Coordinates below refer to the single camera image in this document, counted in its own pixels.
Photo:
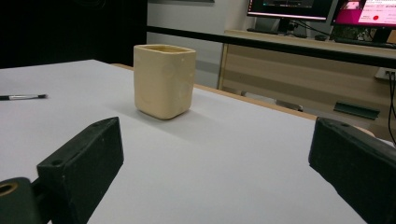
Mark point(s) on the black keyboard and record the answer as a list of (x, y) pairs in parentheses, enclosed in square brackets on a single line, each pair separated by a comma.
[(358, 42)]

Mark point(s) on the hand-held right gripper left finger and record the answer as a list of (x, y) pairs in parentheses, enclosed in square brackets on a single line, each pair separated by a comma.
[(84, 161)]

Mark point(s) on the black computer mouse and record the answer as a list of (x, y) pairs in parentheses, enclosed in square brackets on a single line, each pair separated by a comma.
[(320, 37)]

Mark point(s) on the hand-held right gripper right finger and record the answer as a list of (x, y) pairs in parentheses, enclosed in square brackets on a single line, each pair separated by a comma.
[(358, 168)]

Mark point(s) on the beige square cup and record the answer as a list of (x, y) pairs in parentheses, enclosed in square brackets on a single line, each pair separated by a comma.
[(163, 84)]

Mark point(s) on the light wooden desk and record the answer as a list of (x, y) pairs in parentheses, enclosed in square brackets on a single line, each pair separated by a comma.
[(280, 74)]

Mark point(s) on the black computer monitor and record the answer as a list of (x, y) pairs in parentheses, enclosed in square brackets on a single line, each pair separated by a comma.
[(289, 7)]

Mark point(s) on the monitor with pink screen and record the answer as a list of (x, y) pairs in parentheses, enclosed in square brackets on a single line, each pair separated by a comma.
[(367, 12)]

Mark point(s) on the office chair base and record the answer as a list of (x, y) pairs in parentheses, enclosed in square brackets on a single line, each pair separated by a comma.
[(289, 105)]

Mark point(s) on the white power strip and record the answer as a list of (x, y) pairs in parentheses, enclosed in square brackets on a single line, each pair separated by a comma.
[(384, 74)]

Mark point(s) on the black curtain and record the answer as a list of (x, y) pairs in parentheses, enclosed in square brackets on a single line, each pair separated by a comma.
[(71, 31)]

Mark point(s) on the white cabinet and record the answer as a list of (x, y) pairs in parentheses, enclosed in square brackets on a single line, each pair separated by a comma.
[(183, 18)]

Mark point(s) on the black metal frame bar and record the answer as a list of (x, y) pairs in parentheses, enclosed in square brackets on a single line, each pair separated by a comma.
[(280, 45)]

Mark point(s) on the white table mat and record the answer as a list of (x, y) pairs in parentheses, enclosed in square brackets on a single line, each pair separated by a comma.
[(218, 155)]

